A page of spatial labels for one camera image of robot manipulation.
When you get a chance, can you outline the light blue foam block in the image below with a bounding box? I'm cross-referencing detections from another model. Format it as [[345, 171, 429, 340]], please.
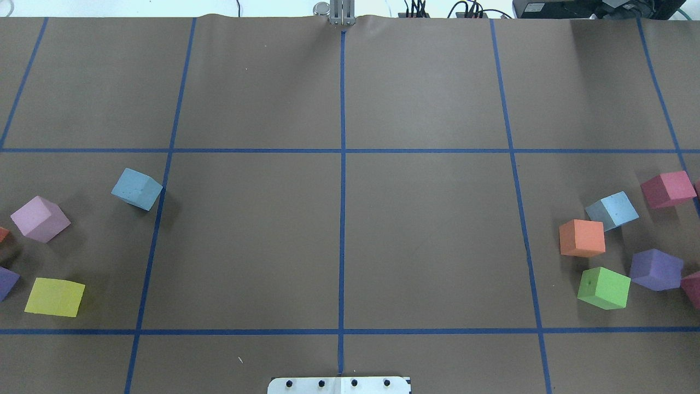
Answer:
[[112, 168, 163, 211], [585, 190, 639, 232]]

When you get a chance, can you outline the orange foam block right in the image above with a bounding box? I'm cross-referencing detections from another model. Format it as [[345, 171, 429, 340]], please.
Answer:
[[558, 219, 606, 258]]

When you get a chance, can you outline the orange foam block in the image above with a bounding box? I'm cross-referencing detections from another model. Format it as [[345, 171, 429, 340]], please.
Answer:
[[0, 227, 11, 244], [558, 219, 606, 258]]

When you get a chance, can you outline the green foam block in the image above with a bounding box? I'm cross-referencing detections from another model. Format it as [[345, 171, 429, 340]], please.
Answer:
[[577, 267, 632, 311]]

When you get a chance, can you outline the pink foam block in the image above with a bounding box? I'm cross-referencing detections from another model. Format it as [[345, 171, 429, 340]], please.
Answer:
[[10, 195, 72, 244]]

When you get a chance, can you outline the purple foam block right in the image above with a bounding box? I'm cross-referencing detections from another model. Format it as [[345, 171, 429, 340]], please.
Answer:
[[629, 249, 684, 291]]

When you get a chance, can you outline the purple foam block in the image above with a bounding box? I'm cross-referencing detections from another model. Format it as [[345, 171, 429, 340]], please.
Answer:
[[629, 249, 684, 291], [0, 267, 21, 302]]

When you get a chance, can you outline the yellow foam block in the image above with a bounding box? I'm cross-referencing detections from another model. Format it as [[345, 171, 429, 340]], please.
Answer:
[[24, 277, 85, 318]]

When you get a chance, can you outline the crimson foam block far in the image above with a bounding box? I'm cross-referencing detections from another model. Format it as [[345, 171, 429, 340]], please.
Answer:
[[640, 171, 697, 209]]

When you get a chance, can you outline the crimson foam block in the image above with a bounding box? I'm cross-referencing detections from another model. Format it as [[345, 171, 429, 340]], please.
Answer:
[[640, 171, 697, 209], [680, 271, 700, 310]]

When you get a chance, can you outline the orange foam block left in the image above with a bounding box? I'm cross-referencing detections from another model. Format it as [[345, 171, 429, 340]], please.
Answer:
[[0, 227, 11, 244]]

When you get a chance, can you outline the purple foam block left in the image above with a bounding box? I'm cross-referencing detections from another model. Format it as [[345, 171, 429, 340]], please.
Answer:
[[0, 267, 21, 302]]

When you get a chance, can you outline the crimson foam block near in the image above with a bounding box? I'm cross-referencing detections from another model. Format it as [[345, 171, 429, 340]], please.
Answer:
[[680, 271, 700, 310]]

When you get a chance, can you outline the aluminium frame post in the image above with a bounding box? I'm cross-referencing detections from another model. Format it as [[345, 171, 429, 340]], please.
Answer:
[[312, 0, 357, 26]]

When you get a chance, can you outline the white pedestal base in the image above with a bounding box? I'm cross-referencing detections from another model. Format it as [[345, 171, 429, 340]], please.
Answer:
[[267, 376, 412, 393]]

